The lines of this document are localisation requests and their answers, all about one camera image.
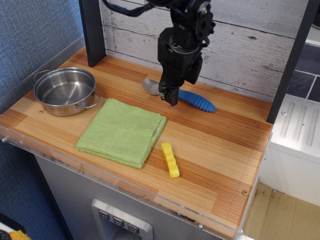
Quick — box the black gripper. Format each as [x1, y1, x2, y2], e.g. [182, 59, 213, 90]
[158, 46, 203, 107]

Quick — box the blue handled metal spoon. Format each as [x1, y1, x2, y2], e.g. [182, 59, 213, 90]
[142, 79, 216, 113]

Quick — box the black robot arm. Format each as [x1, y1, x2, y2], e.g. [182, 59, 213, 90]
[149, 0, 216, 106]

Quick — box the yellow toy vegetable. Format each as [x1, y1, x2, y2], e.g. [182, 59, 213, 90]
[161, 142, 180, 178]

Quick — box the green folded cloth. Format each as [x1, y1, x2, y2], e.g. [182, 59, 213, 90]
[76, 98, 167, 169]

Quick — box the stainless steel pot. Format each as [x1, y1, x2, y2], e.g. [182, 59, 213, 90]
[33, 67, 101, 117]

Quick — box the clear acrylic edge guard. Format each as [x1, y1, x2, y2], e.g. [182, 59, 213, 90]
[0, 121, 271, 240]

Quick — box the white grooved side appliance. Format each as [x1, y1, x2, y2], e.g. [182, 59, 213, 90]
[259, 94, 320, 206]

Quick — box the silver button panel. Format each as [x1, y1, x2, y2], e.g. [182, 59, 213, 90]
[91, 198, 154, 240]

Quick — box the black braided cable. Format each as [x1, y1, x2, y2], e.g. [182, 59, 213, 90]
[101, 0, 157, 18]

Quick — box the dark left frame post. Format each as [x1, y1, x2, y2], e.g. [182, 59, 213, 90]
[78, 0, 106, 67]

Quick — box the dark frame post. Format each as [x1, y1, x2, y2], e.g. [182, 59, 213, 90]
[78, 0, 106, 67]
[266, 0, 320, 124]

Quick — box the dark right frame post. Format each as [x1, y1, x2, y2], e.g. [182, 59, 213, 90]
[266, 0, 320, 124]

